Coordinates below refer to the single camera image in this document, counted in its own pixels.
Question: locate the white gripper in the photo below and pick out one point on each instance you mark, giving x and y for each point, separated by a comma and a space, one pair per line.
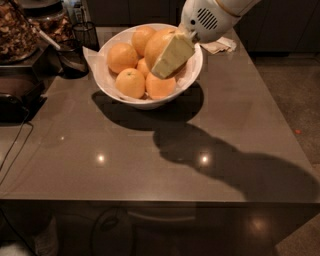
204, 20

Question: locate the orange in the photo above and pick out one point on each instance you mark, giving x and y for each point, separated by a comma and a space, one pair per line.
180, 71
156, 44
140, 38
159, 88
121, 56
131, 82

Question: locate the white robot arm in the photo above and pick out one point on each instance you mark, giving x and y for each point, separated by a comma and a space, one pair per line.
240, 6

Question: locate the white ceramic bowl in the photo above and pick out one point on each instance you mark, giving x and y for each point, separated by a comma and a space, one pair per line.
110, 83

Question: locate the folded paper napkins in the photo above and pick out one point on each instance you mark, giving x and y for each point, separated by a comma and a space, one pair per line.
220, 45

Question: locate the white serving spoon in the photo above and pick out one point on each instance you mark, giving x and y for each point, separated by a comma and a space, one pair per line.
43, 35

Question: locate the glass jar of dried snacks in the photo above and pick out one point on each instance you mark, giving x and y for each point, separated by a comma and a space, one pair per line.
17, 39

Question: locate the black appliance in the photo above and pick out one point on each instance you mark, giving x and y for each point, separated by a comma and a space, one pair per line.
20, 98

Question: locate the black wire mesh cup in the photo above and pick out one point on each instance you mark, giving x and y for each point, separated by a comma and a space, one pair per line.
86, 34

